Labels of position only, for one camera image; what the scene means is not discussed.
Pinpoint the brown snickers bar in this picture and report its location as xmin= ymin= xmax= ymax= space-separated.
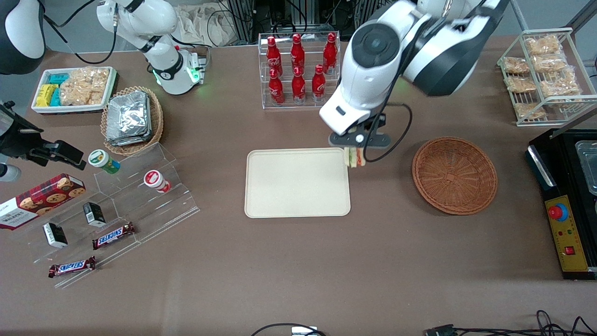
xmin=48 ymin=256 xmax=97 ymax=279
xmin=92 ymin=222 xmax=136 ymax=250

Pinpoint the white wire rack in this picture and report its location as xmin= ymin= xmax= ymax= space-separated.
xmin=497 ymin=28 xmax=597 ymax=127

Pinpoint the empty brown wicker basket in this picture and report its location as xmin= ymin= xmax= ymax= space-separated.
xmin=412 ymin=136 xmax=498 ymax=216

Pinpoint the aluminium frame post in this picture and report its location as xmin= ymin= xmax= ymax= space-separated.
xmin=228 ymin=0 xmax=256 ymax=43
xmin=354 ymin=0 xmax=379 ymax=33

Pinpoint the clear plastic container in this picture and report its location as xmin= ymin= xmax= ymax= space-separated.
xmin=576 ymin=140 xmax=597 ymax=195

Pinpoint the white rectangular snack tray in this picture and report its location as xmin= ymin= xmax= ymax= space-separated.
xmin=31 ymin=66 xmax=118 ymax=115

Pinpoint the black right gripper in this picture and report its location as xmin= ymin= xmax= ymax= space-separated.
xmin=0 ymin=100 xmax=88 ymax=170

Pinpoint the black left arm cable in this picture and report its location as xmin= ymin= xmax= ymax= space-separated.
xmin=363 ymin=102 xmax=414 ymax=163

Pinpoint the wicker basket with foil packets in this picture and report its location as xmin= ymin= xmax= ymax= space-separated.
xmin=101 ymin=86 xmax=164 ymax=156

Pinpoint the triangle sandwich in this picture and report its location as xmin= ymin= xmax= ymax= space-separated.
xmin=344 ymin=147 xmax=366 ymax=169

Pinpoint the black cable with white plug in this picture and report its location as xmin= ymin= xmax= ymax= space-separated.
xmin=251 ymin=323 xmax=327 ymax=336

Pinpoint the yellow control panel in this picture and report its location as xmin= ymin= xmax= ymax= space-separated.
xmin=544 ymin=195 xmax=590 ymax=273

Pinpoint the red lidded snack cup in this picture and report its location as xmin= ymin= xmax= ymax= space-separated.
xmin=143 ymin=170 xmax=171 ymax=194

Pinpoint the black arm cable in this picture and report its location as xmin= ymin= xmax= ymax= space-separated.
xmin=43 ymin=0 xmax=118 ymax=65
xmin=363 ymin=102 xmax=414 ymax=163

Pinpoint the yellow snack packet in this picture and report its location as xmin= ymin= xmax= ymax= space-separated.
xmin=35 ymin=84 xmax=59 ymax=107

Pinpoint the cream plastic serving tray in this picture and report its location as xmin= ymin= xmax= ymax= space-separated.
xmin=244 ymin=147 xmax=351 ymax=218

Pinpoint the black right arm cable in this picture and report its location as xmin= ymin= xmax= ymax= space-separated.
xmin=43 ymin=0 xmax=118 ymax=65

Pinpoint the red cola bottle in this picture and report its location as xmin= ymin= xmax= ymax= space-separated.
xmin=269 ymin=69 xmax=285 ymax=106
xmin=312 ymin=64 xmax=326 ymax=102
xmin=290 ymin=34 xmax=305 ymax=74
xmin=323 ymin=32 xmax=338 ymax=74
xmin=266 ymin=36 xmax=283 ymax=77
xmin=292 ymin=67 xmax=306 ymax=104

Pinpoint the black machine housing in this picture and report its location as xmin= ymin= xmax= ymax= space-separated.
xmin=526 ymin=128 xmax=597 ymax=281

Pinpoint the red tartan cookie box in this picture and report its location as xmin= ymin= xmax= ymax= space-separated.
xmin=0 ymin=173 xmax=87 ymax=231

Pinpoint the clear acrylic bottle rack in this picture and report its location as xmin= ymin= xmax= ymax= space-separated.
xmin=258 ymin=32 xmax=343 ymax=110

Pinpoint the green lidded snack cup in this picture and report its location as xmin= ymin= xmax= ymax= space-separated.
xmin=88 ymin=149 xmax=121 ymax=175

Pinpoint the silver foil packet stack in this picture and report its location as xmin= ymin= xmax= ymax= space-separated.
xmin=105 ymin=91 xmax=153 ymax=147

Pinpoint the small black box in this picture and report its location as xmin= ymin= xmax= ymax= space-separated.
xmin=83 ymin=202 xmax=106 ymax=228
xmin=43 ymin=222 xmax=69 ymax=248

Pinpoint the black cable with connector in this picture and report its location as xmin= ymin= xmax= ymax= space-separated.
xmin=424 ymin=310 xmax=597 ymax=336

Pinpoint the clear bag of fried snacks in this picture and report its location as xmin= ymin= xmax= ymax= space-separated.
xmin=503 ymin=56 xmax=530 ymax=75
xmin=534 ymin=55 xmax=568 ymax=73
xmin=506 ymin=76 xmax=537 ymax=93
xmin=525 ymin=34 xmax=562 ymax=57
xmin=541 ymin=70 xmax=582 ymax=102
xmin=513 ymin=102 xmax=547 ymax=120

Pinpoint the clear bag of crackers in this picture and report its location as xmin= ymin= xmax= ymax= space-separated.
xmin=59 ymin=67 xmax=110 ymax=106

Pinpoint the clear acrylic stepped stand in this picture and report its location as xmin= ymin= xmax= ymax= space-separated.
xmin=14 ymin=142 xmax=201 ymax=290

